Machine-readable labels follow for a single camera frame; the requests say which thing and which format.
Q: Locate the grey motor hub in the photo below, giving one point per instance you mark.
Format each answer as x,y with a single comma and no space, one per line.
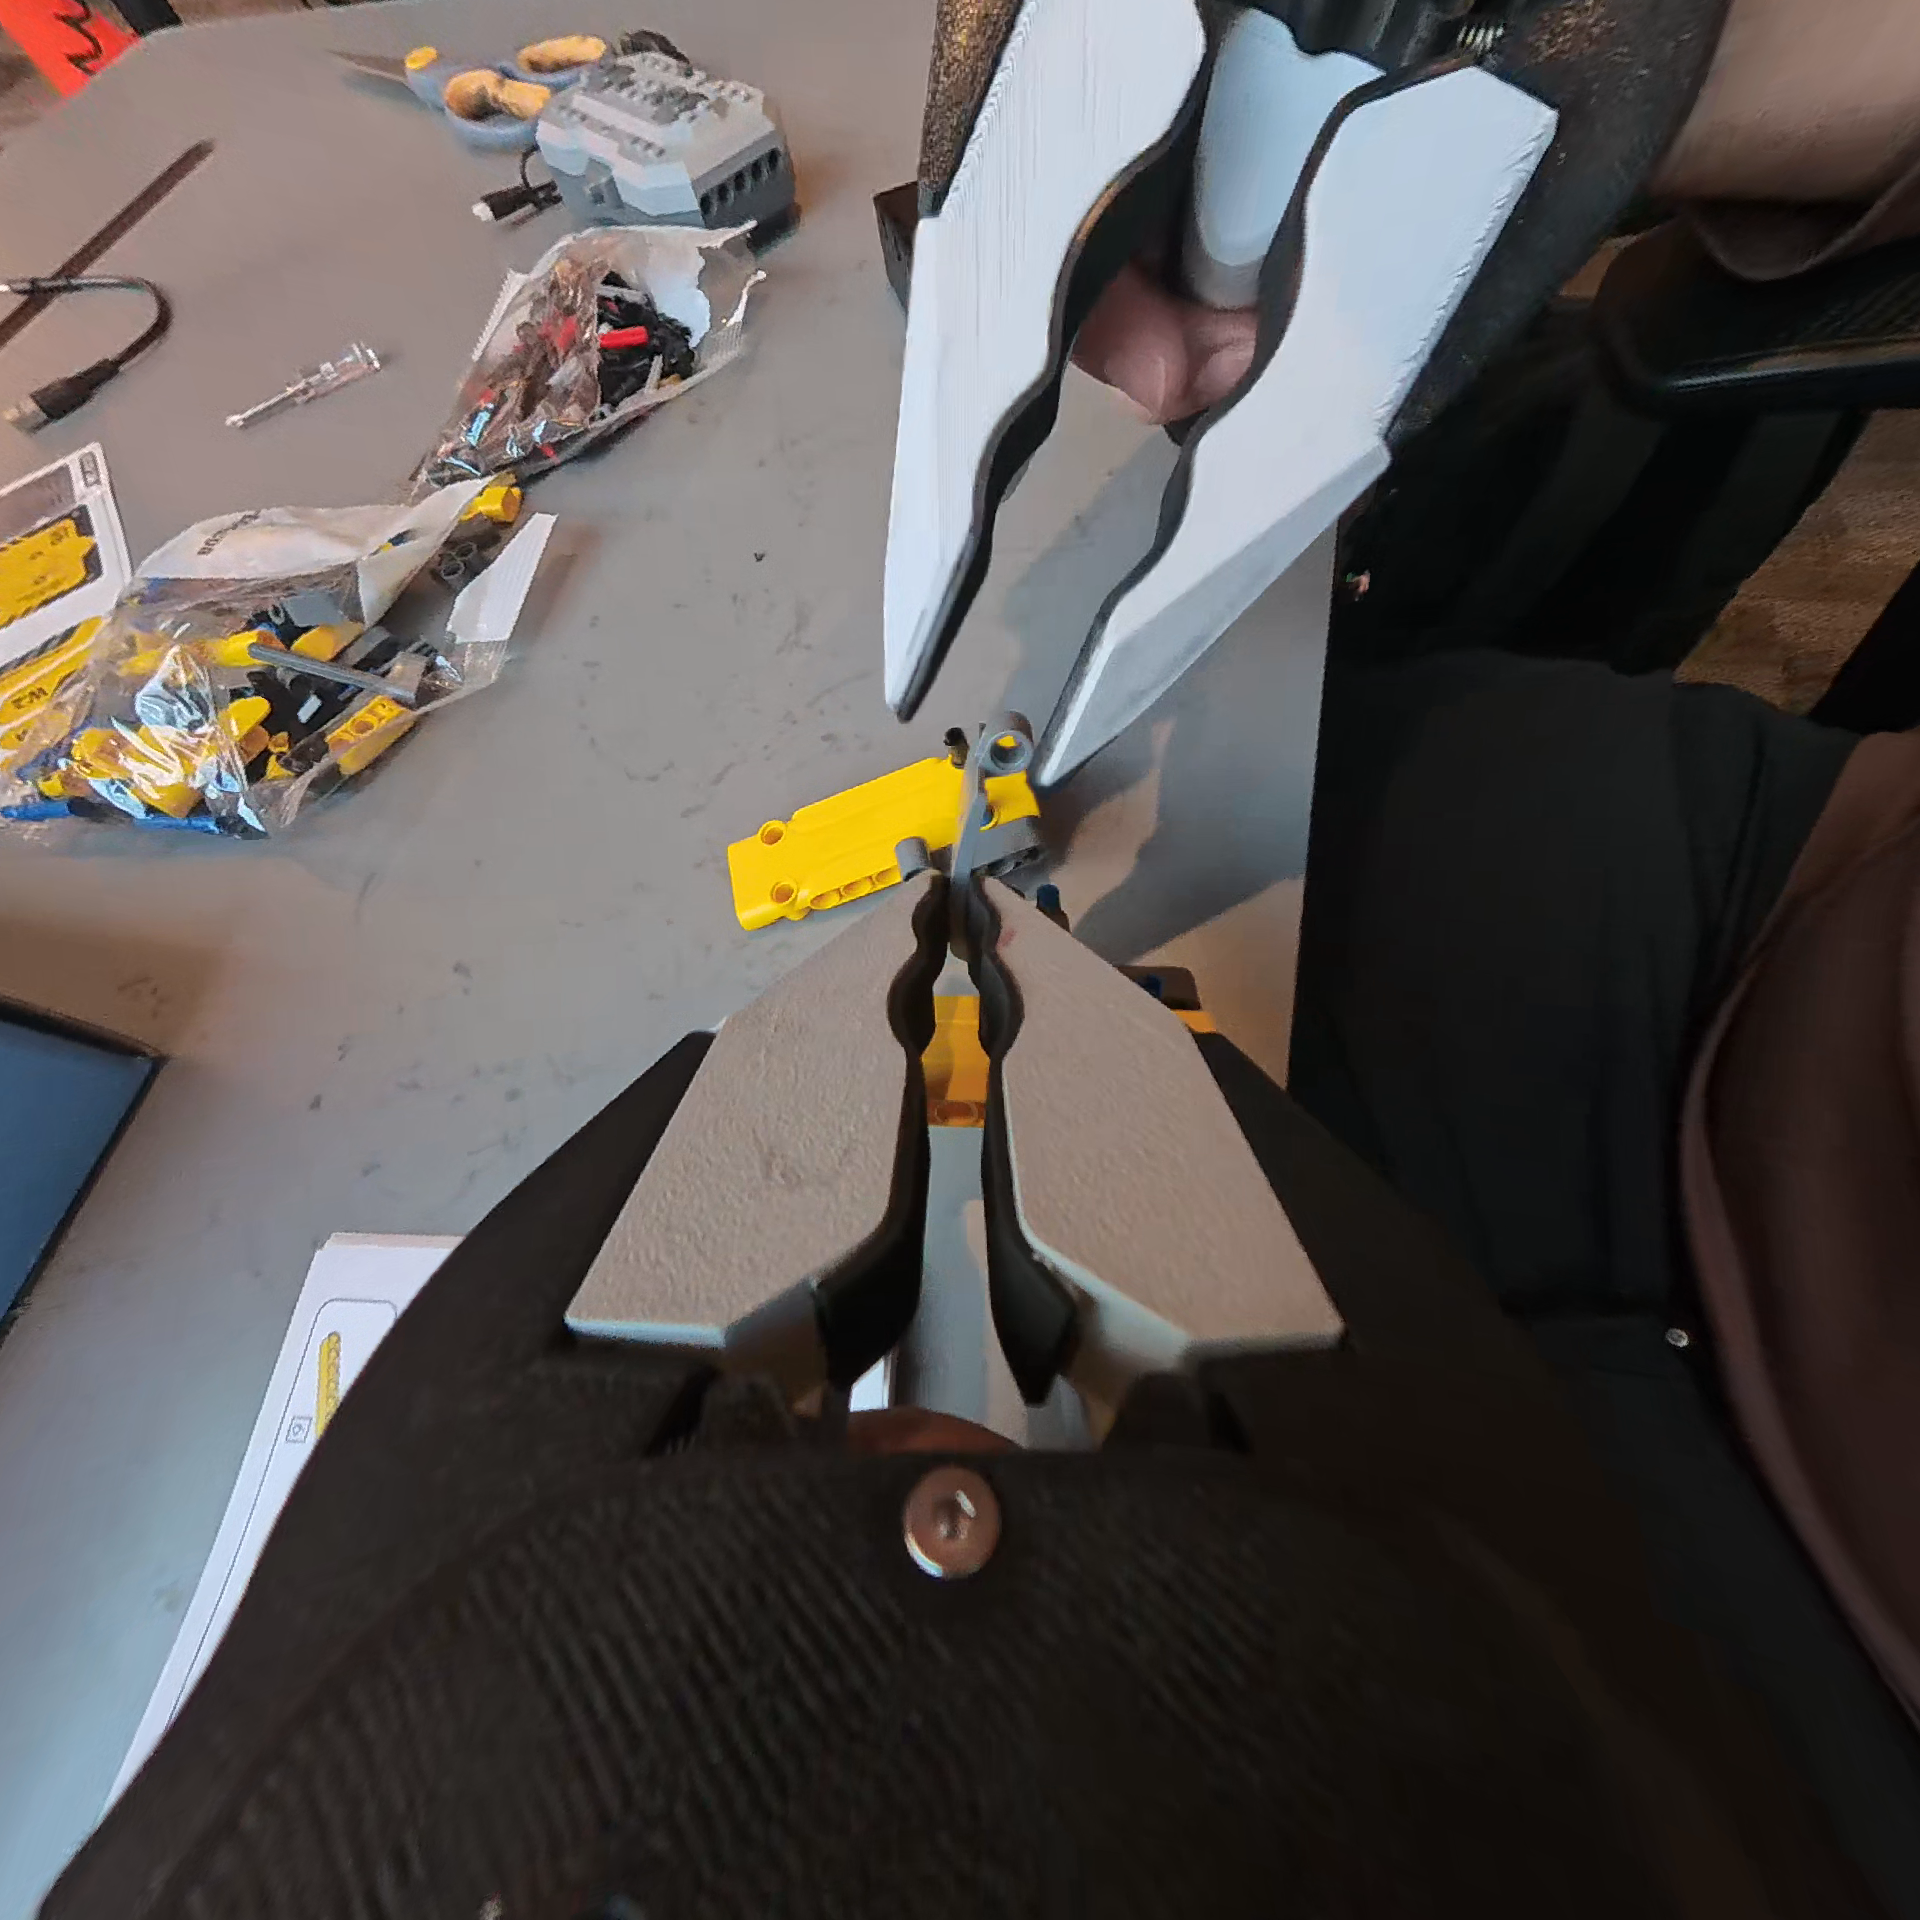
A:
661,135

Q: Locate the yellow panel with grey beam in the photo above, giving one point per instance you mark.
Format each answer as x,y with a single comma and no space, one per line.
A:
826,862

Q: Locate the yellow panel with curved grey panel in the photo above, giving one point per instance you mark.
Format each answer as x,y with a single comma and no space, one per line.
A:
955,1051

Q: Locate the orange black patterned object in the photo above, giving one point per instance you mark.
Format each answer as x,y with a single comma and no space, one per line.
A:
77,31

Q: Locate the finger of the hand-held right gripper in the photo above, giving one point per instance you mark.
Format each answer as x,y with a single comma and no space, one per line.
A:
990,271
1395,254

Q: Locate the person's black trousers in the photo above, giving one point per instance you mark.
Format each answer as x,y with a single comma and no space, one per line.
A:
1500,974

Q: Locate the sticker sheet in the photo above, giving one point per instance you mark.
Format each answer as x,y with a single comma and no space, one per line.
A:
44,556

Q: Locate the person's brown sweater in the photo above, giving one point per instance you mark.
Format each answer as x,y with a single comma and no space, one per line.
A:
1829,1200

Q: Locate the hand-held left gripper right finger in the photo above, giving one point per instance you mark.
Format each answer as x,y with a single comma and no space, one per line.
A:
1171,1184

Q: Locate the grey desk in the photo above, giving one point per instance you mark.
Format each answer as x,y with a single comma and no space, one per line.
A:
600,974

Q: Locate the small yellow connector piece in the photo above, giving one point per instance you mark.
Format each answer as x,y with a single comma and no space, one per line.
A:
492,503

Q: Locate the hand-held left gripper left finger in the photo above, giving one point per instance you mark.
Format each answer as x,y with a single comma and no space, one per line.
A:
750,1172

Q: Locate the blue cardboard kit box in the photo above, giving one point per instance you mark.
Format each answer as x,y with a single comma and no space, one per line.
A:
60,1141

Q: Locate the black box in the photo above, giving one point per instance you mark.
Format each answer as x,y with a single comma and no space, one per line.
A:
902,241

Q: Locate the black office chair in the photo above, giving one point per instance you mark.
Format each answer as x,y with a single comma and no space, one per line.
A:
1771,331

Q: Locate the person's right hand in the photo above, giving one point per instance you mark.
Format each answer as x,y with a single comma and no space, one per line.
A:
1171,353

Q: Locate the small clear bag yellow parts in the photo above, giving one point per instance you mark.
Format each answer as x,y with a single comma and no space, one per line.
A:
196,720

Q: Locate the clear bag black red parts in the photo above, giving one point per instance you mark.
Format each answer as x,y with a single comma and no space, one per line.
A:
600,347

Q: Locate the open instruction booklet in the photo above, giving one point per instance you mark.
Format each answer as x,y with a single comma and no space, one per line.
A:
330,1319

